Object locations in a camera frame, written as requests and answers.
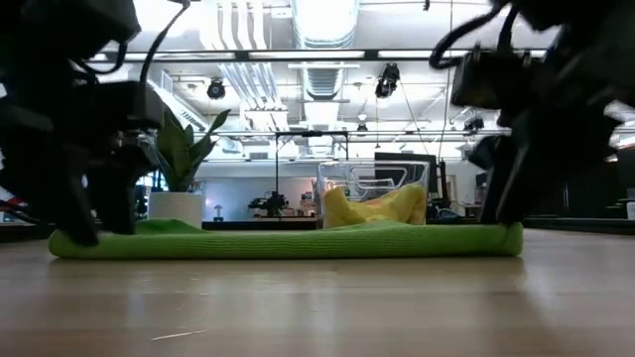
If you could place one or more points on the long ceiling light bar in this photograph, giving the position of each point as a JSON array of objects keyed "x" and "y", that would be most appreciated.
[{"x": 297, "y": 54}]

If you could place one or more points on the green microfiber towel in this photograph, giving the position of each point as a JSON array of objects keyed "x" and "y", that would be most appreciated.
[{"x": 297, "y": 243}]

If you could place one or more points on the black ceiling spotlight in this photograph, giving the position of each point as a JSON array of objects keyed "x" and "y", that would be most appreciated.
[
  {"x": 475, "y": 123},
  {"x": 216, "y": 89},
  {"x": 387, "y": 82}
]

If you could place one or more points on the green snake plant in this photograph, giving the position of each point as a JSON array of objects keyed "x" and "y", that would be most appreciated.
[{"x": 188, "y": 149}]

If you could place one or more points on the white round plant pot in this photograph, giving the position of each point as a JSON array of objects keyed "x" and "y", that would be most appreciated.
[{"x": 176, "y": 208}]

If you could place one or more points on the black aluminium table frame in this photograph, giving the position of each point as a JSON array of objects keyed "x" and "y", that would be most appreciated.
[{"x": 258, "y": 225}]

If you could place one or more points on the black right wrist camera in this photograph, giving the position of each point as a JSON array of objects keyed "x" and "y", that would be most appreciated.
[{"x": 488, "y": 79}]

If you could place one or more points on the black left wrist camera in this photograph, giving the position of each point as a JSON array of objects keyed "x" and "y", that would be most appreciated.
[{"x": 124, "y": 106}]

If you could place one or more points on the black partition panels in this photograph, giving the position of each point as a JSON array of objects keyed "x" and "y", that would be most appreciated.
[{"x": 595, "y": 193}]

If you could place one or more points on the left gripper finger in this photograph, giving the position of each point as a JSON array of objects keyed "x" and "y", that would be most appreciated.
[
  {"x": 121, "y": 188},
  {"x": 72, "y": 198}
]

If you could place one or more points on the black gantry stand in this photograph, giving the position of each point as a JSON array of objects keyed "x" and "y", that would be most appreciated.
[{"x": 312, "y": 133}]

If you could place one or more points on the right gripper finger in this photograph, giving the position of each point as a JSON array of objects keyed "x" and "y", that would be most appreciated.
[
  {"x": 493, "y": 168},
  {"x": 541, "y": 158}
]

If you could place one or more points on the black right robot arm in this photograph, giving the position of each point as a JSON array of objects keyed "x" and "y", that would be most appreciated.
[{"x": 595, "y": 20}]

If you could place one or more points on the clear plastic bin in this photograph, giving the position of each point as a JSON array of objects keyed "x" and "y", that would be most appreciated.
[{"x": 372, "y": 171}]

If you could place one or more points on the blue and red machine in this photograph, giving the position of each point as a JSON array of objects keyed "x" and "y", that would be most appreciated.
[{"x": 12, "y": 203}]

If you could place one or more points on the yellow microfiber towel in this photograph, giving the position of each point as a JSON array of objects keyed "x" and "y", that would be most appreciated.
[{"x": 387, "y": 208}]

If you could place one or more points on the black background machine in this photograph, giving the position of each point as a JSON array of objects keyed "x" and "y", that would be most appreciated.
[{"x": 270, "y": 203}]

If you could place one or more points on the black computer monitor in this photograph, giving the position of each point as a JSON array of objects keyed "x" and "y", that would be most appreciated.
[{"x": 431, "y": 171}]

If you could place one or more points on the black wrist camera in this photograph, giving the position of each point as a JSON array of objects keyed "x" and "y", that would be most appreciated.
[
  {"x": 488, "y": 79},
  {"x": 124, "y": 106}
]

